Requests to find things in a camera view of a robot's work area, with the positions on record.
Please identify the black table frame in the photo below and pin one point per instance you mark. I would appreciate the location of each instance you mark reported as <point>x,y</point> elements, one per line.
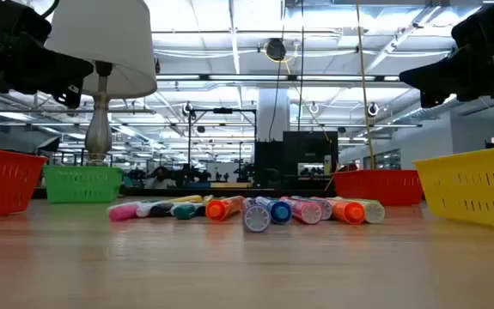
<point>229,192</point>

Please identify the teal cap marker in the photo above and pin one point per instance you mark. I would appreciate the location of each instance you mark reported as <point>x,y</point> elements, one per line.
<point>185,211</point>

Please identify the person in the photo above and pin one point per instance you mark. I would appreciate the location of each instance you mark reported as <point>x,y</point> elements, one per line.
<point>160,180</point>

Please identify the black metal frame stand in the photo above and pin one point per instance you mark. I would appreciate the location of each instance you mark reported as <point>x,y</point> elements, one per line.
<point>223,110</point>

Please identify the white shade table lamp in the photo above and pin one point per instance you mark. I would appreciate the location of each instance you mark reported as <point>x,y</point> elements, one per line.
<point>100,43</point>

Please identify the red plastic basket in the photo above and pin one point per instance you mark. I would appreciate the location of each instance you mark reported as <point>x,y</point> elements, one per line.
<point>379,186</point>
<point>1,184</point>

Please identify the pink highlighter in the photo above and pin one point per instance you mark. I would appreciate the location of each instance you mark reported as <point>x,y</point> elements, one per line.
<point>309,211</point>

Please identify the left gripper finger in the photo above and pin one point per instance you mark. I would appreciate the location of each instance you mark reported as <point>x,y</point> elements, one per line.
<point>62,73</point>
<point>71,101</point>

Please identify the green plastic basket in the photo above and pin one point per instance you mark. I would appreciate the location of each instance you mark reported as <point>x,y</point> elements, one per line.
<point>83,184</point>

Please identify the orange highlighter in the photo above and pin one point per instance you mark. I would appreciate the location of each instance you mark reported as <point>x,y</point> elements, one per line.
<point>349,212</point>
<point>221,209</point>

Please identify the white building column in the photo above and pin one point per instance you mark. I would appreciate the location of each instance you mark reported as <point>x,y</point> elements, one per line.
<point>284,111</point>

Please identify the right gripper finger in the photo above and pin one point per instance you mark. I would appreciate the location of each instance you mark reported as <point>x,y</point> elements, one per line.
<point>440,73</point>
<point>430,101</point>

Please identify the black cap marker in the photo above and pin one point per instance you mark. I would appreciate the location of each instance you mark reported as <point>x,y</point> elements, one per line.
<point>158,210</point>

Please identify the black cabinet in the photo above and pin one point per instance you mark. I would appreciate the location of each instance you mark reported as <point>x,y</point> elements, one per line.
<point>306,146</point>

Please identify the purple highlighter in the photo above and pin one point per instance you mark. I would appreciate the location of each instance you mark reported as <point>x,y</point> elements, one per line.
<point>256,219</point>

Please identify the yellow plastic basket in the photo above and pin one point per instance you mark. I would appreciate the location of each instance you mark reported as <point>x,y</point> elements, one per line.
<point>474,189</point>

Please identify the yellow highlighter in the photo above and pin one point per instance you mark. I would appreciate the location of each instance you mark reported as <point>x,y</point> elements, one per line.
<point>374,211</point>

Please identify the yellow slim pen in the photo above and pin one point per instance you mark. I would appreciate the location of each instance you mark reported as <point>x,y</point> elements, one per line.
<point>186,198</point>

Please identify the pink cap marker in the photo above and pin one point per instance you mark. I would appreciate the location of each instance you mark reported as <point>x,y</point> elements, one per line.
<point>122,212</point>

